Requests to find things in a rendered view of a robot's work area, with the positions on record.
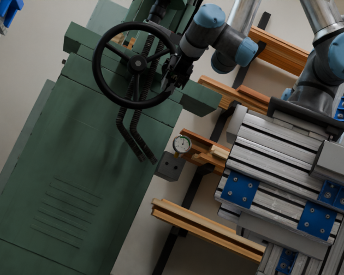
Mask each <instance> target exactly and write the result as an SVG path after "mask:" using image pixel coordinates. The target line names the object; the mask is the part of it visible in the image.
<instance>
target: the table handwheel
mask: <svg viewBox="0 0 344 275"><path fill-rule="evenodd" d="M130 30H140V31H145V32H148V33H151V34H153V35H154V36H156V37H157V38H158V39H160V40H161V41H162V42H163V44H164V45H165V46H166V47H167V49H164V50H162V51H160V52H158V53H156V54H154V55H152V56H150V57H147V58H144V57H143V56H141V55H134V56H132V57H131V58H130V57H129V56H127V55H126V54H124V53H123V52H121V51H120V50H118V49H117V48H115V47H114V46H112V45H111V44H109V41H110V40H111V39H112V38H113V37H114V36H116V35H118V34H120V33H122V32H125V31H130ZM105 47H106V48H108V49H109V50H111V51H112V52H114V53H115V54H117V55H118V56H120V57H121V58H123V59H124V60H125V61H127V62H128V63H127V69H128V70H127V72H126V73H125V75H124V78H125V79H126V80H127V81H131V79H132V76H133V75H134V90H133V100H128V99H125V98H123V97H121V96H119V95H117V94H116V93H115V92H114V91H112V90H111V88H110V87H109V86H108V85H107V83H106V82H105V80H104V78H103V74H102V70H101V57H102V53H103V50H104V48H105ZM168 53H170V55H171V54H175V53H177V48H176V46H175V44H174V43H173V41H172V40H171V39H170V38H169V36H168V35H167V34H166V33H164V32H163V31H162V30H161V29H159V28H158V27H156V26H154V25H151V24H149V23H145V22H139V21H130V22H124V23H121V24H118V25H116V26H114V27H112V28H111V29H109V30H108V31H106V32H105V33H104V34H103V35H102V37H101V38H100V39H99V41H98V42H97V45H96V47H95V48H94V52H93V56H92V71H93V76H94V79H95V81H96V83H97V85H98V87H99V89H100V90H101V91H102V93H103V94H104V95H105V96H106V97H107V98H108V99H110V100H111V101H112V102H114V103H115V104H117V105H119V106H122V107H125V108H128V109H135V110H142V109H148V108H151V107H154V106H157V105H159V104H160V103H162V102H164V101H165V100H166V99H167V98H168V97H169V96H170V95H171V91H168V92H165V91H162V92H161V93H160V94H159V95H157V96H155V97H153V98H151V99H148V100H142V101H138V89H139V75H141V74H142V73H143V72H144V71H145V69H146V68H147V64H148V63H149V62H151V61H153V60H155V59H157V58H159V57H161V56H164V55H166V54H168Z"/></svg>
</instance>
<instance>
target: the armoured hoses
mask: <svg viewBox="0 0 344 275"><path fill-rule="evenodd" d="M155 37H156V36H154V35H153V34H151V33H149V35H148V37H147V40H146V42H145V45H144V48H143V51H142V52H141V56H143V57H144V58H147V57H148V55H149V52H150V48H151V46H152V44H153V41H154V38H155ZM164 46H165V45H164V44H163V42H162V41H161V40H159V42H158V45H157V47H156V51H155V54H156V53H158V52H160V51H162V50H163V49H164ZM159 60H160V57H159V58H157V59H155V60H153V61H152V63H151V66H150V68H149V71H148V73H147V77H146V80H145V83H144V85H143V89H142V91H141V94H140V97H139V100H138V101H142V100H146V97H147V95H148V93H149V90H150V87H151V83H152V81H153V78H154V75H155V72H156V69H157V66H158V63H159ZM133 90H134V75H133V76H132V79H131V82H130V83H129V86H128V89H127V92H126V95H125V97H124V98H125V99H128V100H131V98H132V95H133ZM127 109H128V108H125V107H122V106H121V107H120V110H119V113H118V115H117V119H116V125H117V126H116V127H117V129H118V130H119V132H120V133H121V135H122V136H123V138H124V139H125V141H126V142H127V144H129V146H130V147H131V149H132V150H133V152H134V153H135V155H136V157H137V158H138V159H139V161H140V162H144V161H145V160H146V157H145V155H146V156H147V157H148V159H149V161H150V162H151V163H152V165H154V164H156V163H157V162H158V159H157V158H156V156H155V155H154V154H153V153H152V151H151V150H150V148H149V147H148V146H147V144H146V143H145V142H144V140H143V139H142V137H141V136H140V134H139V133H138V132H137V124H138V120H139V118H140V115H141V112H142V110H135V111H134V114H133V117H132V120H131V124H130V125H129V126H130V127H129V128H130V130H129V131H130V133H131V135H130V134H129V133H128V131H127V130H126V128H125V127H124V125H123V118H124V116H125V114H126V111H127ZM131 136H133V138H134V139H135V141H136V142H137V144H138V145H139V147H140V148H141V149H142V151H143V152H144V153H145V155H144V154H143V152H142V151H141V150H140V148H139V147H138V146H137V144H136V142H135V141H134V140H133V138H132V137H131Z"/></svg>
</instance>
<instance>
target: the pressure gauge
mask: <svg viewBox="0 0 344 275"><path fill-rule="evenodd" d="M183 138H184V139H183ZM182 144H183V145H182ZM191 147H192V142H191V140H190V138H189V137H188V136H185V135H180V136H178V137H176V138H175V139H174V141H173V149H174V151H175V154H174V158H176V159H177V158H178V157H179V154H183V153H187V152H188V151H189V150H190V149H191Z"/></svg>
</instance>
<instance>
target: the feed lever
mask: <svg viewBox="0 0 344 275"><path fill-rule="evenodd" d="M202 2H203V0H199V2H198V4H197V6H196V8H195V10H194V12H193V14H192V16H191V18H190V20H189V22H188V23H187V25H186V27H185V29H184V31H183V33H182V34H181V33H179V32H178V33H177V35H179V36H181V38H182V37H183V35H184V33H185V31H187V29H188V27H189V25H190V24H191V22H192V20H193V18H194V16H195V14H196V13H197V11H198V9H199V7H200V6H201V4H202Z"/></svg>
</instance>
